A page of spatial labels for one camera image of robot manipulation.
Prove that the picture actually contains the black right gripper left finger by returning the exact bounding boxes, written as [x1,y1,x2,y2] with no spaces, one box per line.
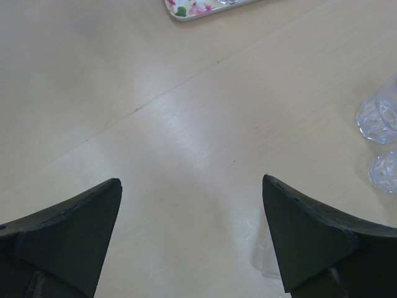
[1,178,122,297]

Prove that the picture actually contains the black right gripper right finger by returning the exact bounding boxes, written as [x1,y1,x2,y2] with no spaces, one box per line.
[262,174,396,297]

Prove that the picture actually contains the clear glass sideways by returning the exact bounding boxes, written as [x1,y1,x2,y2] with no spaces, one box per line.
[256,240,280,279]

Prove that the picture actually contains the large clear faceted tumbler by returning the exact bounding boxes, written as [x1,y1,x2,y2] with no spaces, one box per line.
[355,73,396,144]

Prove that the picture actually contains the small clear glass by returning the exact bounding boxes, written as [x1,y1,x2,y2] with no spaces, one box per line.
[217,0,244,5]
[368,150,397,194]

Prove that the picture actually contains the floral patterned tray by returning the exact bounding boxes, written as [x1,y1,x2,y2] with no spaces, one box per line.
[164,0,256,22]

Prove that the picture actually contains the small clear glass behind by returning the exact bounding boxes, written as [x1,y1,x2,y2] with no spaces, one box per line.
[368,150,397,194]

